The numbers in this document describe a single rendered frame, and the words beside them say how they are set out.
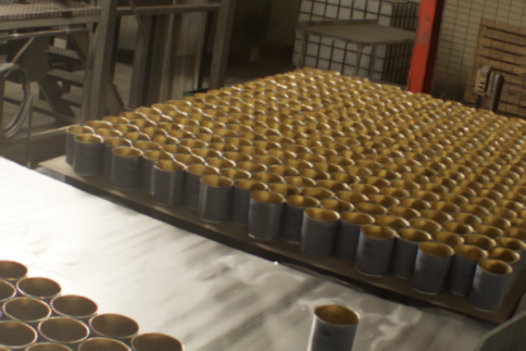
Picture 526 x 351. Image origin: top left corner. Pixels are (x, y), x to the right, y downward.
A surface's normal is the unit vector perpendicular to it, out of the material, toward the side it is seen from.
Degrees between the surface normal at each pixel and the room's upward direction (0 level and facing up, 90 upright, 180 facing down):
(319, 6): 90
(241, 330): 0
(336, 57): 90
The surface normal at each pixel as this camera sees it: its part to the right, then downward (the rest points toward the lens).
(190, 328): 0.15, -0.96
